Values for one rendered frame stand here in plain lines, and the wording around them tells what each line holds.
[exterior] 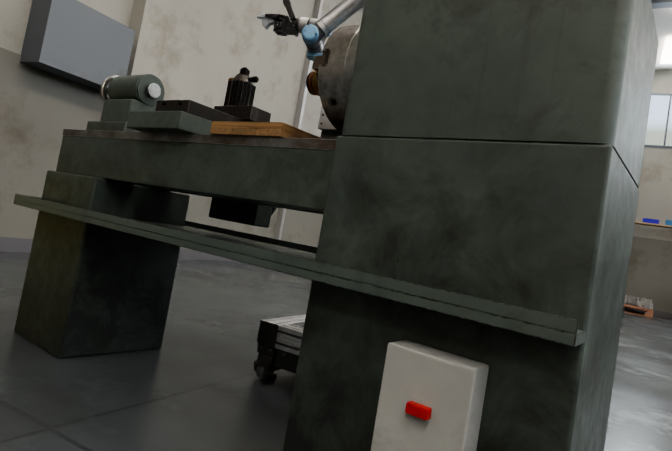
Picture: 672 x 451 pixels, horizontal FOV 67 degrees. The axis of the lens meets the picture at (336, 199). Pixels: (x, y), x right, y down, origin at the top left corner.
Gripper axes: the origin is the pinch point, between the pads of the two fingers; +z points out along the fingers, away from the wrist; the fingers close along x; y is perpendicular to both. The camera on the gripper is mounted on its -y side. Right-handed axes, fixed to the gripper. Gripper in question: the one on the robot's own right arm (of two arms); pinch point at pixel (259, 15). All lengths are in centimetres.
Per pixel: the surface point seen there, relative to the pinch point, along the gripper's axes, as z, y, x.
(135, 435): -21, 144, -114
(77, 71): 205, 21, 156
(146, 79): 31, 41, -40
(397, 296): -84, 87, -140
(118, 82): 45, 44, -36
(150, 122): 5, 60, -79
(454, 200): -92, 67, -133
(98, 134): 40, 67, -54
